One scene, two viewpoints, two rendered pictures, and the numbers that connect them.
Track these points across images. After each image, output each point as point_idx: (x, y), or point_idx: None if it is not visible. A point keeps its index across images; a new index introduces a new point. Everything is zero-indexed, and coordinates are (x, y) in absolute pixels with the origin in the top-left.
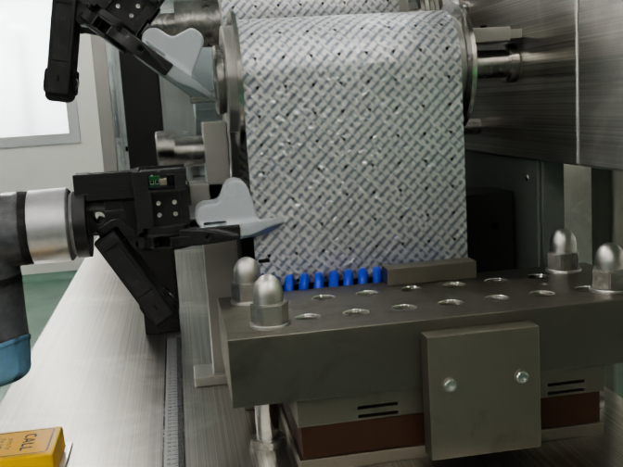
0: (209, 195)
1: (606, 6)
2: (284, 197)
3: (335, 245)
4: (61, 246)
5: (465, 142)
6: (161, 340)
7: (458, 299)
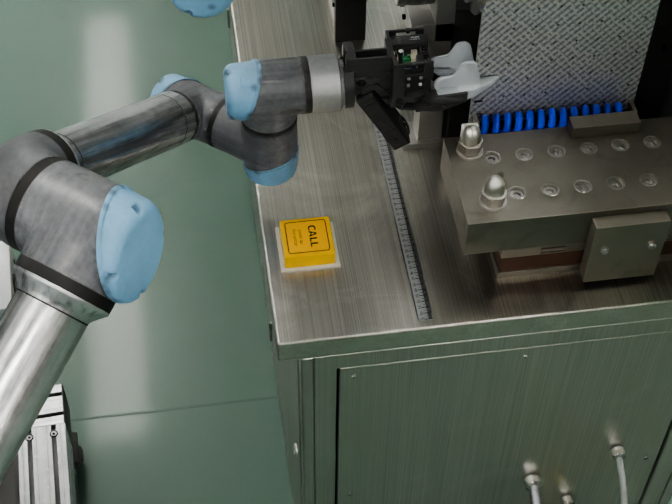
0: (435, 31)
1: None
2: (502, 62)
3: (534, 90)
4: (335, 109)
5: None
6: None
7: (621, 177)
